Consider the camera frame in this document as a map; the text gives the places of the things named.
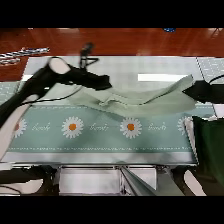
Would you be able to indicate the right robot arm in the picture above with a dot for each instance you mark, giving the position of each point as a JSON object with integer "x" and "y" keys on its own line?
{"x": 204, "y": 92}

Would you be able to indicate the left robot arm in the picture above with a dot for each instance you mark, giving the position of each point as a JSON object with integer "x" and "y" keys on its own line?
{"x": 31, "y": 87}

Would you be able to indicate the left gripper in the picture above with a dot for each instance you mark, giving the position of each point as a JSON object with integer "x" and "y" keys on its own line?
{"x": 95, "y": 81}

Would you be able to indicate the silver frame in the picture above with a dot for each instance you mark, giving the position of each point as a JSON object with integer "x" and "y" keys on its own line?
{"x": 87, "y": 180}

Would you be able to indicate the dark green garment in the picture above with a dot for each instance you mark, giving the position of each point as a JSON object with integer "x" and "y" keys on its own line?
{"x": 210, "y": 146}

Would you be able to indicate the white garment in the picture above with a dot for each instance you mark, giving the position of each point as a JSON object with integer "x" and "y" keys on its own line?
{"x": 189, "y": 133}

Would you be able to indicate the pale green garment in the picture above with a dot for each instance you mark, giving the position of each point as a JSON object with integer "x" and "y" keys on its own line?
{"x": 140, "y": 100}

